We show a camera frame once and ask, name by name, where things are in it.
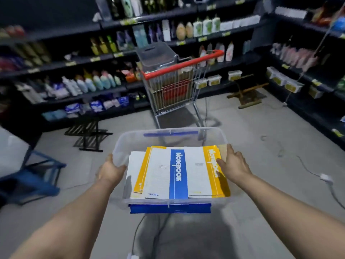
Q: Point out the row of blue white bottles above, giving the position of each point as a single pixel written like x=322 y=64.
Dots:
x=91 y=82

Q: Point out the white power adaptor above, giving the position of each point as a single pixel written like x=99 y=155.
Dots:
x=132 y=256

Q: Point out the long dark shelving unit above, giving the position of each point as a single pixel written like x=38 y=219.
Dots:
x=80 y=61

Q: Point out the white notebook with yellow stripe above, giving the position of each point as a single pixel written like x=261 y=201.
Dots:
x=199 y=172

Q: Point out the person's left thumb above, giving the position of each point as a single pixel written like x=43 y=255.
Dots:
x=120 y=169

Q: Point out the person's right forearm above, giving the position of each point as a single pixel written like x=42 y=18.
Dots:
x=291 y=218

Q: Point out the row of white detergent bottles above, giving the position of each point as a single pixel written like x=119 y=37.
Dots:
x=219 y=52

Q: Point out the row of purple bottles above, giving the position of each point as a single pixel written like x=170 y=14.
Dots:
x=140 y=35

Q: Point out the orange packets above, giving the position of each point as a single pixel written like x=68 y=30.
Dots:
x=130 y=75

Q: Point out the white notebook with blue stripe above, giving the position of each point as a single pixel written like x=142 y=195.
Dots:
x=161 y=175

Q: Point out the black folding stand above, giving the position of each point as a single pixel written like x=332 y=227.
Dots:
x=87 y=136

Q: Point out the plain white notebook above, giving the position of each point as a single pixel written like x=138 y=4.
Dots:
x=132 y=172

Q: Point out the person's right hand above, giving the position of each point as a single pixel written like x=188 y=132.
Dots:
x=235 y=167

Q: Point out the clear plastic bin in cart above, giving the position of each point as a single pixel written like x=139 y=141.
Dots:
x=155 y=57

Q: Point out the row of pink packets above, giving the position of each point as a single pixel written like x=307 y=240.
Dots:
x=293 y=57

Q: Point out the row of flat white boxes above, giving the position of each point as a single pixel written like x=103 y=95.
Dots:
x=291 y=12

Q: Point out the person's right thumb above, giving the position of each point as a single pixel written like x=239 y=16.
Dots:
x=221 y=163

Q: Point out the white tub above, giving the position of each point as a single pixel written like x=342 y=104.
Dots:
x=214 y=79
x=234 y=75
x=201 y=83

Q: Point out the wooden stand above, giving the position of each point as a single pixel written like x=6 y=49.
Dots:
x=246 y=90

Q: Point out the pile of colourful snack packets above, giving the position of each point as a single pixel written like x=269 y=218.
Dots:
x=328 y=16

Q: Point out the row of yellow green bottles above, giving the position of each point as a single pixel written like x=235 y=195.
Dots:
x=103 y=45

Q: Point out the yellow edged notebook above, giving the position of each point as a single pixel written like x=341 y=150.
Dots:
x=142 y=169

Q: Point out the tan cardboard box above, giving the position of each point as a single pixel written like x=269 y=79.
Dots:
x=186 y=74

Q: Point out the red box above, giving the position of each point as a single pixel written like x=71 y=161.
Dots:
x=176 y=91

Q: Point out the row of white tubs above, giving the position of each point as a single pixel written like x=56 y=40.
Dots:
x=288 y=83

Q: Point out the person's left forearm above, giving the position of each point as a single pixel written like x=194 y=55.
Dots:
x=67 y=221

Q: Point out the blue metal stool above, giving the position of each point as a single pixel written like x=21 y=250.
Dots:
x=35 y=178

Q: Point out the dark side shelving unit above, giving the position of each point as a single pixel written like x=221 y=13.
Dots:
x=318 y=105

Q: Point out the clear plastic storage bin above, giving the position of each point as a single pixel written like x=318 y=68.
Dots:
x=172 y=137

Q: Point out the row of dark tall bottles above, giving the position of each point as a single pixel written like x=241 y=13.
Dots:
x=134 y=6

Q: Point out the tan round bottle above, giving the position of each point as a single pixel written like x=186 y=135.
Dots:
x=180 y=31
x=189 y=29

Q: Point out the row of white grey packets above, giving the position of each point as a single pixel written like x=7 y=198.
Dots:
x=40 y=90

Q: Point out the white green refill pouch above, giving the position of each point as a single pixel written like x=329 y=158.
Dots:
x=197 y=29
x=216 y=23
x=207 y=26

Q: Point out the person's left hand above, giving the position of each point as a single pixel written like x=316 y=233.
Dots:
x=109 y=172

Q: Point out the row of blue white packets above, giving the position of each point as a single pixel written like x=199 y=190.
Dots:
x=94 y=106

